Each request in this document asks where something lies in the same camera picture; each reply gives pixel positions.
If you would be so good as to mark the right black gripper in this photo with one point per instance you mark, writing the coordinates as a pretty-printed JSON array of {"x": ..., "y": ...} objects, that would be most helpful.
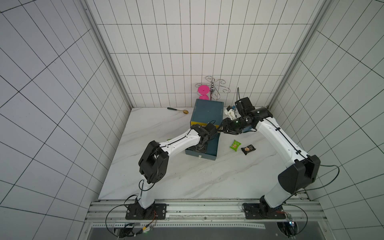
[{"x": 231, "y": 127}]

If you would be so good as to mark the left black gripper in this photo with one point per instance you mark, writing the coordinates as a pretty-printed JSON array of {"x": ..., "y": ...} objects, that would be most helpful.
[{"x": 203, "y": 150}]

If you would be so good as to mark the black brown cookie packet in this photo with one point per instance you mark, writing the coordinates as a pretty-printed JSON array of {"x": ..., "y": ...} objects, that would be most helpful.
[{"x": 248, "y": 149}]

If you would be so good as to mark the yellow drawer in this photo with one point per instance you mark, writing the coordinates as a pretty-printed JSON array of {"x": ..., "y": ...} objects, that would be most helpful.
[{"x": 198, "y": 123}]

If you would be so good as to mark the teal drawer cabinet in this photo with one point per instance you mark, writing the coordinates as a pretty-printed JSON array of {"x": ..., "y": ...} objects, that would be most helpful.
[{"x": 210, "y": 112}]

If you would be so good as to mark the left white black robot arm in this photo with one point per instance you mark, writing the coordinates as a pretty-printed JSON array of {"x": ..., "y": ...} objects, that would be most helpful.
[{"x": 153, "y": 167}]

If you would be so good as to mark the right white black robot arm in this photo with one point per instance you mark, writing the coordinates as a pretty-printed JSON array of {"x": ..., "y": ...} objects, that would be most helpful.
[{"x": 301, "y": 169}]

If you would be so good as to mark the pink hourglass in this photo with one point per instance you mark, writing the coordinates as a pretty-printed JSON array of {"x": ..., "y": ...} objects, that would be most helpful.
[{"x": 204, "y": 92}]

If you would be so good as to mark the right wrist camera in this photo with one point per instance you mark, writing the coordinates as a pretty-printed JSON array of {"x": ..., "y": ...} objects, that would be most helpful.
[{"x": 231, "y": 112}]

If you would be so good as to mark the black handled gold spoon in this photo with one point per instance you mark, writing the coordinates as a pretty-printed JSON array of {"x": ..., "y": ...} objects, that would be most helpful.
[{"x": 183, "y": 111}]

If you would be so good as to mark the silver wire cup rack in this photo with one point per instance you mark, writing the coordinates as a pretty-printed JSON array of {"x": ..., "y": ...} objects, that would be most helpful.
[{"x": 217, "y": 86}]

